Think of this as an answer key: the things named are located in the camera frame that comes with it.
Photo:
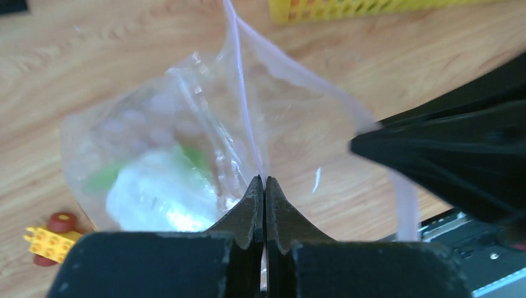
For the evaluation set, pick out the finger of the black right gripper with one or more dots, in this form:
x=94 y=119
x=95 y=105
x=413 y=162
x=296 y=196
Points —
x=467 y=146

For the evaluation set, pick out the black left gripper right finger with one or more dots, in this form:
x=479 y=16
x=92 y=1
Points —
x=303 y=261

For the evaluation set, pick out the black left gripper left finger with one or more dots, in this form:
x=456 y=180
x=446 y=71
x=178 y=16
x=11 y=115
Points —
x=222 y=261

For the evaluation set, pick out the white green toy cauliflower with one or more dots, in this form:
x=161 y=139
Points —
x=163 y=190

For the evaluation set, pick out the clear zip top bag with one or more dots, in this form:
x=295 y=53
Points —
x=253 y=111

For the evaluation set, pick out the yellow plastic basket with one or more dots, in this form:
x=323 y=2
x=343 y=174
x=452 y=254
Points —
x=292 y=11

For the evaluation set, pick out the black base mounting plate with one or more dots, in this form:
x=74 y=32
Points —
x=492 y=269

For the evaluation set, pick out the yellow red toy block car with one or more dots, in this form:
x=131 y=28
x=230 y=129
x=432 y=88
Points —
x=50 y=243

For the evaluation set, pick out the black white checkerboard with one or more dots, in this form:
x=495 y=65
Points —
x=13 y=6

